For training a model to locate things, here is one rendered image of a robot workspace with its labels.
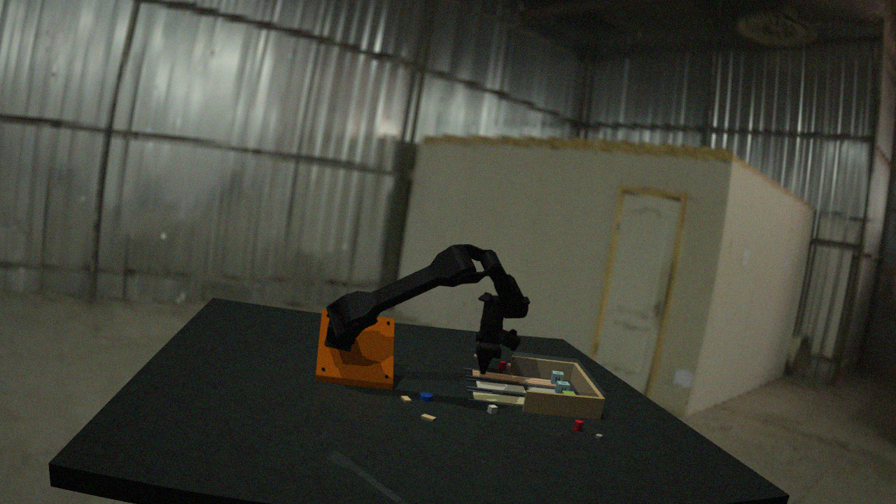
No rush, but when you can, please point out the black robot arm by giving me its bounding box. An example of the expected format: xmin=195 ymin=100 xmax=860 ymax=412
xmin=324 ymin=244 xmax=530 ymax=352

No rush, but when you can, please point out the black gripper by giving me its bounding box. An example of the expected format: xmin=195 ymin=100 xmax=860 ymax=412
xmin=475 ymin=317 xmax=503 ymax=375

